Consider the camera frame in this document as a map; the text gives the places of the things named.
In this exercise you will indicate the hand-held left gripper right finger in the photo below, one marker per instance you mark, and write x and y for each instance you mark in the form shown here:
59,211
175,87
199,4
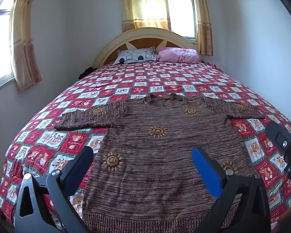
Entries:
206,172

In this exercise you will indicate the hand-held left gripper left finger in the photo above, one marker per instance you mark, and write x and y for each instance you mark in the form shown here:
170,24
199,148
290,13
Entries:
80,167

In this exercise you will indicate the brown knitted sweater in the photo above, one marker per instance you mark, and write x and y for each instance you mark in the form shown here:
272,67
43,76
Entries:
160,162

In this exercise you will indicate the dark cloth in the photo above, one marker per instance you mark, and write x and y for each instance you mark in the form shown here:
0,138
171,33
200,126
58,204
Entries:
86,72

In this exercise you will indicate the bed with red patchwork quilt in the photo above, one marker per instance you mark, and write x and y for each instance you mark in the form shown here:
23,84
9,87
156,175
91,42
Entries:
135,77

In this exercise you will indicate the pink pillow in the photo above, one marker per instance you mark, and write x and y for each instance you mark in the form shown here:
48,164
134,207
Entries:
178,54

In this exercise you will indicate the grey patterned pillow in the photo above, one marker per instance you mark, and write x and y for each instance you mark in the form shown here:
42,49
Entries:
135,55

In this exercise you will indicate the yellow patterned curtain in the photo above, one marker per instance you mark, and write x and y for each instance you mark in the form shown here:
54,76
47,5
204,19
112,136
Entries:
24,53
205,29
145,4

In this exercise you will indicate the side window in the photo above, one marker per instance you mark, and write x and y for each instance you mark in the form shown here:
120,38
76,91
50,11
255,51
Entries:
0,53

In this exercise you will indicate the cream wooden headboard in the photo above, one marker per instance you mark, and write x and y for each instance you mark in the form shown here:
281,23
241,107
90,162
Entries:
145,35

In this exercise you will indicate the window behind headboard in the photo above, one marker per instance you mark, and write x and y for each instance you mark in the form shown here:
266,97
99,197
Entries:
181,17

